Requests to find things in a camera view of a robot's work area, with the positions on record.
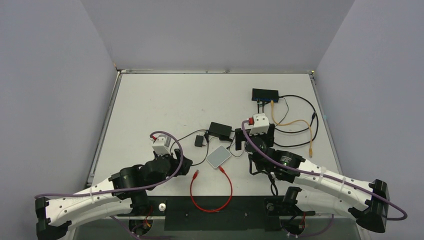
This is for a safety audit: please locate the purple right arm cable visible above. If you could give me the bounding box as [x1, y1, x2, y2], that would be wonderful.
[241, 119, 408, 222]

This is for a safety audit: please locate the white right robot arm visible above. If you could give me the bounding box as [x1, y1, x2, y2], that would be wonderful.
[234, 123, 390, 233]

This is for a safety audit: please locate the red ethernet cable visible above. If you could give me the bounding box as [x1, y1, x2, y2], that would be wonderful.
[189, 166, 234, 214]

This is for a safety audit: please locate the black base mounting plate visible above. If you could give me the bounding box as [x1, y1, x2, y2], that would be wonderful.
[127, 195, 315, 231]

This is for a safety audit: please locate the thin black brick output cable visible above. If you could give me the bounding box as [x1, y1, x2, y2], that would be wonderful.
[228, 137, 248, 159]

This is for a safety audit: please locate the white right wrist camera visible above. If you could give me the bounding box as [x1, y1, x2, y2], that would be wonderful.
[248, 113, 270, 136]

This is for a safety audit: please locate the short black patch cable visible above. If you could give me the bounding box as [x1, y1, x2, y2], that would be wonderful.
[256, 100, 314, 148]

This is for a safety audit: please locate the black ribbed network switch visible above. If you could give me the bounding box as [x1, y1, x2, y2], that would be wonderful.
[251, 88, 280, 102]

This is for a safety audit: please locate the aluminium frame rail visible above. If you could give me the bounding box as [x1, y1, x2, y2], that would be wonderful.
[91, 70, 122, 169]

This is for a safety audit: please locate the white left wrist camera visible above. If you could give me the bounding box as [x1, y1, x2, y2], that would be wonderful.
[152, 134, 172, 156]

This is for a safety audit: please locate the black two-prong power cord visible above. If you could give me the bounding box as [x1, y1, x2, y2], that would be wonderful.
[168, 129, 216, 167]

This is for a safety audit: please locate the small black wall adapter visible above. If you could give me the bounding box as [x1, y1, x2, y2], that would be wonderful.
[194, 135, 204, 148]

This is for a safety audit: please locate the white square network box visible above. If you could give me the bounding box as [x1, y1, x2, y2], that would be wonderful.
[206, 145, 232, 169]

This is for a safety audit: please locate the thin black barrel plug cable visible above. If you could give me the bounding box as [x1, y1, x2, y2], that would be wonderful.
[198, 96, 290, 158]

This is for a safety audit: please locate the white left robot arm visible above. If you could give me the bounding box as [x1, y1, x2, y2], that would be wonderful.
[35, 149, 193, 240]

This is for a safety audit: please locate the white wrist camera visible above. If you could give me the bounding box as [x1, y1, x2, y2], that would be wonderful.
[248, 113, 270, 136]
[152, 134, 172, 156]

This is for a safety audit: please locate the black power brick adapter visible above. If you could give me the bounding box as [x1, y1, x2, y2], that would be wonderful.
[207, 122, 232, 141]

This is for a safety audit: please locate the orange ethernet cable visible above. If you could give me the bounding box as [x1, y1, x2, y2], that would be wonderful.
[269, 99, 315, 158]

